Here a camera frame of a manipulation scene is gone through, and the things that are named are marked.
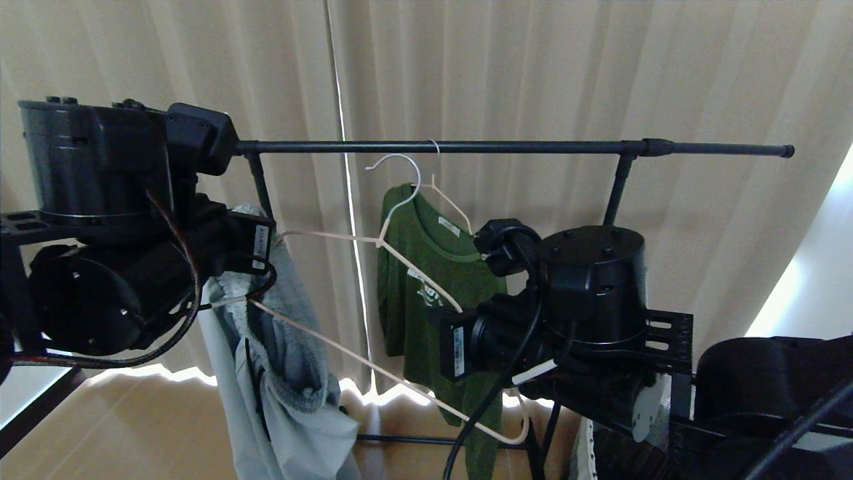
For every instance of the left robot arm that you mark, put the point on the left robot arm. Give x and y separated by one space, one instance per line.
93 166

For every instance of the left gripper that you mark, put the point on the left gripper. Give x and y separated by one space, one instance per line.
233 243

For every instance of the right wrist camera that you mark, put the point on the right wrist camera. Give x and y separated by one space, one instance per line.
500 246

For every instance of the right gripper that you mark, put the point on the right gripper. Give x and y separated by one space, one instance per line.
493 340

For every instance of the pale grey garment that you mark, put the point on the pale grey garment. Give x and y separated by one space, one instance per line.
293 373

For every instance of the white laundry basket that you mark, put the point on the white laundry basket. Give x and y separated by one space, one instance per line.
580 453

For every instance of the beige curtain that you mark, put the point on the beige curtain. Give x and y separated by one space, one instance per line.
600 66

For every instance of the black clothes rack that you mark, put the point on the black clothes rack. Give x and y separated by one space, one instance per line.
466 146

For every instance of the pink clothes hanger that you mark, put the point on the pink clothes hanger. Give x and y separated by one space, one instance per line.
380 243
453 210

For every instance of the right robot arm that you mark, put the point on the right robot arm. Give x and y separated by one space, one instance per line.
593 286

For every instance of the green printed t-shirt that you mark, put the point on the green printed t-shirt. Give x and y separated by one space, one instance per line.
426 266

